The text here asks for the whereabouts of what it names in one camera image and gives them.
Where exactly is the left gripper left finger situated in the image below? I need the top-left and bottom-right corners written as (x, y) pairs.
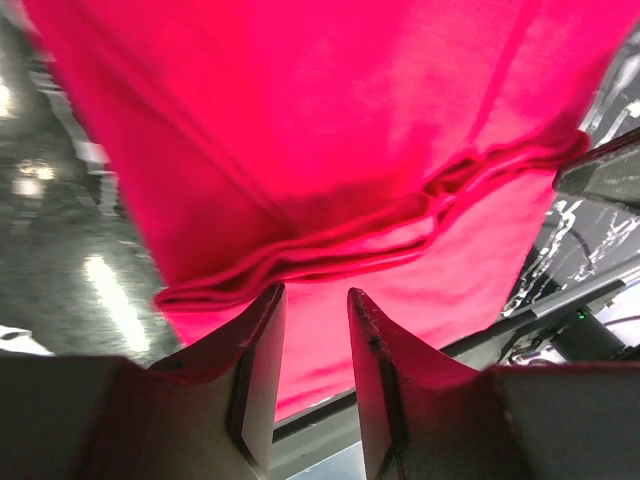
top-left (1, 284), bottom-right (286, 479)

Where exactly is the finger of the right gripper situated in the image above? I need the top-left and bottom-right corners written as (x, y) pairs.
top-left (553, 128), bottom-right (639, 213)

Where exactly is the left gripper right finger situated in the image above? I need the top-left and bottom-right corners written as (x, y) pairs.
top-left (348, 289), bottom-right (639, 479)

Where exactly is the red t-shirt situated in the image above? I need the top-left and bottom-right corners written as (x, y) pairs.
top-left (23, 1), bottom-right (639, 419)

